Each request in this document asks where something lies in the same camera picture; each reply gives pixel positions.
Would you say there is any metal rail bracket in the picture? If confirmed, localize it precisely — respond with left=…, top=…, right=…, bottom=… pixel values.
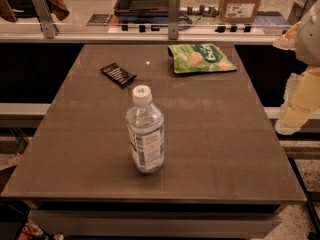
left=31, top=0, right=58, bottom=39
left=168, top=0, right=180, bottom=40

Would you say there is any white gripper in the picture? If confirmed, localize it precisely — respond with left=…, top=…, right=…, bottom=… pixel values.
left=273, top=22, right=320, bottom=135

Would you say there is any black rxbar chocolate bar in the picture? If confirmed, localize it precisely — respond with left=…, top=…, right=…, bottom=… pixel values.
left=100, top=63, right=136, bottom=88

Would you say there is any middle metal rail bracket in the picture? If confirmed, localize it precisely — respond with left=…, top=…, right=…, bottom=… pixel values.
left=168, top=0, right=180, bottom=40

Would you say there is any clear plastic water bottle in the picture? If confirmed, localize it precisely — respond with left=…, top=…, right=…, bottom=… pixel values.
left=126, top=85, right=164, bottom=174

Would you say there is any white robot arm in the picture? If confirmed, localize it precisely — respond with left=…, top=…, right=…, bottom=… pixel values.
left=273, top=1, right=320, bottom=135

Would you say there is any dark open tray box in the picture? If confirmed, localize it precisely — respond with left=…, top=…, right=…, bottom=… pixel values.
left=114, top=0, right=169, bottom=15

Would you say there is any green snack bag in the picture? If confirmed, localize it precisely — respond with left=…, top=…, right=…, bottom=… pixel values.
left=168, top=43, right=237, bottom=74

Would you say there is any left metal rail bracket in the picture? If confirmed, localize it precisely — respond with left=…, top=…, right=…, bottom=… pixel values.
left=31, top=0, right=58, bottom=39

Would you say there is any cardboard box with label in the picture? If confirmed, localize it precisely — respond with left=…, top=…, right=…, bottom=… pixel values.
left=218, top=0, right=261, bottom=23

